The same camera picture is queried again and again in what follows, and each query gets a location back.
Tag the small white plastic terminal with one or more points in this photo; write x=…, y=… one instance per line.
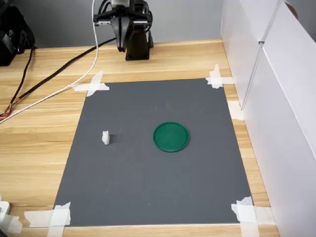
x=106, y=138

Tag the round green lid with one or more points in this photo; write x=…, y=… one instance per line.
x=171, y=137

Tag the white masking tape piece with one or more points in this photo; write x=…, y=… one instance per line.
x=249, y=217
x=56, y=218
x=93, y=85
x=235, y=111
x=217, y=79
x=11, y=223

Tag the black equipment bag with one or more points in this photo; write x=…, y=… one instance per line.
x=13, y=37

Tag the white partition panel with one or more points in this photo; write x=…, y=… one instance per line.
x=237, y=37
x=284, y=123

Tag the dark grey mat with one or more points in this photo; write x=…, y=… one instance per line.
x=153, y=158

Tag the white gripper camera box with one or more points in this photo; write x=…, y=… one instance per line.
x=120, y=2

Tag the small white bracket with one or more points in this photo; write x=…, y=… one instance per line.
x=3, y=209

